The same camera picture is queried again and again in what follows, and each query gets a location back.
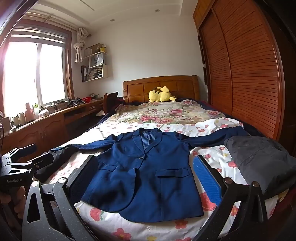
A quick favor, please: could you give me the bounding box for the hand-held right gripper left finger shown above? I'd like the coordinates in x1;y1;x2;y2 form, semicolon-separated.
22;155;102;241

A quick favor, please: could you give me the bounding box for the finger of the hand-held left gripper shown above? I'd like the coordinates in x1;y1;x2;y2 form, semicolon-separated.
2;144;37;163
7;153;55;172

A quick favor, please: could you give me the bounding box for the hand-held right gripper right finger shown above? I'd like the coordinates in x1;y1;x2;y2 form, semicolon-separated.
192;155;271;241

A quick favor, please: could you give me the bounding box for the navy blue suit jacket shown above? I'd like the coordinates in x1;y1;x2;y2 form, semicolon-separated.
50;127;251;223

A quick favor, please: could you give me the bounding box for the person's left hand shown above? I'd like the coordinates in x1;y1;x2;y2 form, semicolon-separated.
0;186;26;218

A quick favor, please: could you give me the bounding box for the black cloth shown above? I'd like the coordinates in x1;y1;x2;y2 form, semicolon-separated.
35;149;74;183

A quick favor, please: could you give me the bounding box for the wooden desk cabinet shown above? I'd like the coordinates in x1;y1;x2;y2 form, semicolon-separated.
0;98;104;153

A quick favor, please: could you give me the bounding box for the pink bottle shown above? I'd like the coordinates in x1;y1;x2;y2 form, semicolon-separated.
25;102;35;123

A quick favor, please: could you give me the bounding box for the wooden bed with floral sheet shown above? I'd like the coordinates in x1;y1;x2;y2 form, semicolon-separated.
32;116;289;241

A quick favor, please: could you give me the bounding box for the dark grey folded garment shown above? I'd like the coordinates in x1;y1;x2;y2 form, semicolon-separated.
224;136;296;195

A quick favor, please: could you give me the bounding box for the wooden framed window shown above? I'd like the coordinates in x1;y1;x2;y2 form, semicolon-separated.
0;23;74;116

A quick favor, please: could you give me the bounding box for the beige floral quilt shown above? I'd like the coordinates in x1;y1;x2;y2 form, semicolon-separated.
115;99;226;127

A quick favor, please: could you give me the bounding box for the wooden chair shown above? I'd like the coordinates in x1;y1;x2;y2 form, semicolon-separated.
103;92;125;114

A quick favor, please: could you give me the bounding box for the yellow plush toy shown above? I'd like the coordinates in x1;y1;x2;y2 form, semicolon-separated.
148;86;177;103

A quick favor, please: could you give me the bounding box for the wooden bed headboard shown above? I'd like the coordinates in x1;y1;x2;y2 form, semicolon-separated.
122;75;199;103

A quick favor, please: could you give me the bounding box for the white paper bag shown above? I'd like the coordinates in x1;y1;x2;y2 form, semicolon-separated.
90;54;105;67

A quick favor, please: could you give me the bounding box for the wooden louvred wardrobe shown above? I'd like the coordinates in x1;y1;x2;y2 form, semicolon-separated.
193;0;296;156

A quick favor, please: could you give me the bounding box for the white tied curtain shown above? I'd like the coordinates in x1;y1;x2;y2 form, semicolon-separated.
73;27;90;63

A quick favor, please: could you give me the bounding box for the white wall shelf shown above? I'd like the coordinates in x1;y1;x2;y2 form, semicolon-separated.
81;43;109;82

